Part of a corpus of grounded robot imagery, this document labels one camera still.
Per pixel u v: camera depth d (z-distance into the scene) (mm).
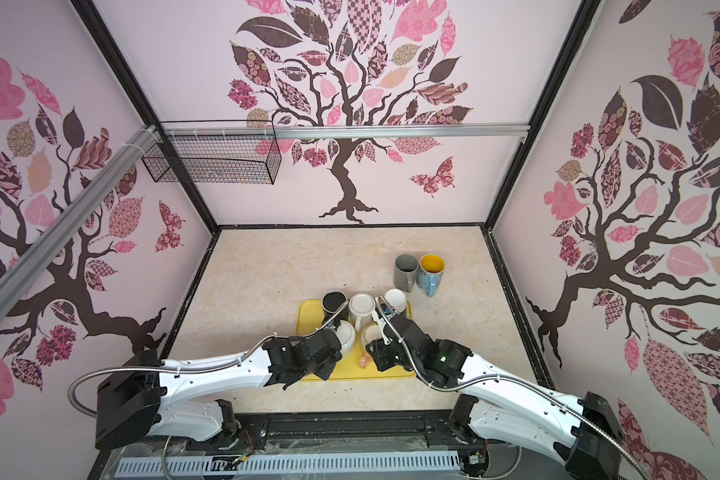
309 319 955
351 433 752
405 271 944
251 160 807
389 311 670
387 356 655
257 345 555
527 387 458
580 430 405
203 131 914
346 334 811
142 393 407
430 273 934
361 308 860
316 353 608
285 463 698
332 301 876
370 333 825
